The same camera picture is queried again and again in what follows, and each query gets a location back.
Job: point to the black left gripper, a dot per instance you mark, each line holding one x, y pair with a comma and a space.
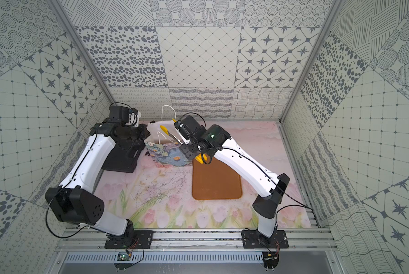
123, 156

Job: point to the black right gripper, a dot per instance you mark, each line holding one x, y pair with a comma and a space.
185, 149

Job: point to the yellow steel food tongs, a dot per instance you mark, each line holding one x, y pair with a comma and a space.
168, 133

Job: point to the floral paper gift bag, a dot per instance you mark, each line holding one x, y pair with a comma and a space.
165, 151

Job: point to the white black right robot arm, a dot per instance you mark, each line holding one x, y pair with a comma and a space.
218, 144

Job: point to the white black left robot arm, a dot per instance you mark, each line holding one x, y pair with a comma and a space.
111, 147

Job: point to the brown serving tray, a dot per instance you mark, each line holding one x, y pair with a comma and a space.
215, 181

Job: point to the floral table mat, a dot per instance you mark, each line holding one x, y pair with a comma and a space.
161, 197

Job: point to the left controller board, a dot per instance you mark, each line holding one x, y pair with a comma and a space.
123, 261

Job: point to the controller board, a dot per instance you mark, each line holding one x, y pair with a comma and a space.
270, 260
123, 261

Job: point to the right controller board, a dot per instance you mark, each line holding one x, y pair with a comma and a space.
270, 260

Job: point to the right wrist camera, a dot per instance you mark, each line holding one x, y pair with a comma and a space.
189, 128

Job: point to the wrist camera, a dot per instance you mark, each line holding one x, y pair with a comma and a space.
124, 114
189, 128

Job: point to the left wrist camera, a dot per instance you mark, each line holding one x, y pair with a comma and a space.
124, 114

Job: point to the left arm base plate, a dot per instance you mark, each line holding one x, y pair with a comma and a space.
139, 239

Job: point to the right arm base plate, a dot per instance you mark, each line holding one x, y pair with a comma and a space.
253, 239

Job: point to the aluminium mounting rail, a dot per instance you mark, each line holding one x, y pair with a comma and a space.
299, 239

